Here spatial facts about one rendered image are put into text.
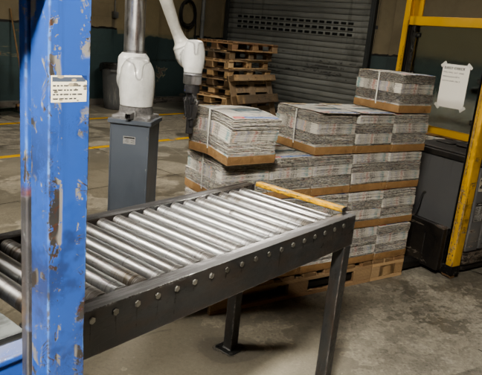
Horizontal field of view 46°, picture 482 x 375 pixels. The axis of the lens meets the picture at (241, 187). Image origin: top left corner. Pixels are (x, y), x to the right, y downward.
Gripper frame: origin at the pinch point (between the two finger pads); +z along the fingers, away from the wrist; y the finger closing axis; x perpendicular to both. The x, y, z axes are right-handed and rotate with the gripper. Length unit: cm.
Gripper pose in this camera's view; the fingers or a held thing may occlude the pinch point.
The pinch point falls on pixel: (189, 126)
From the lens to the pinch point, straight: 281.3
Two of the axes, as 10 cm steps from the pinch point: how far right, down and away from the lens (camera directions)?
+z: -0.9, 9.6, 2.6
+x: -8.4, 0.6, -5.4
